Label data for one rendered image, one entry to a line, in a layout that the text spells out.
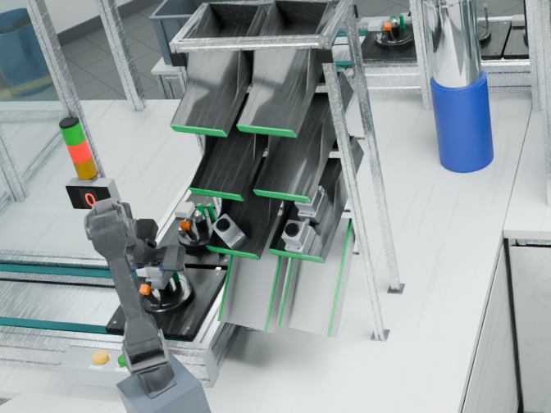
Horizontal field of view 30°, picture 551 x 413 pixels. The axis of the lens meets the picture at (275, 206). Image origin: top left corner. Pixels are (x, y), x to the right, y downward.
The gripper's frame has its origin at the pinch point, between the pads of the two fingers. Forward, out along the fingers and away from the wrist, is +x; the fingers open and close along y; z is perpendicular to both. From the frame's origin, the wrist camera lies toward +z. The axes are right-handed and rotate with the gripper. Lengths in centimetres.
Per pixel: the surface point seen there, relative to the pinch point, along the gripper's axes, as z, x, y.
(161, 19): 132, 129, 88
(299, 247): 1.4, -16.6, -42.9
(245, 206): 11.6, -11.2, -26.4
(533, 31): 88, 60, -77
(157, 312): -12.1, 3.1, -0.8
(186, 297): -7.5, 5.9, -6.7
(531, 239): 22, 50, -82
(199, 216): 16.5, 17.9, -0.7
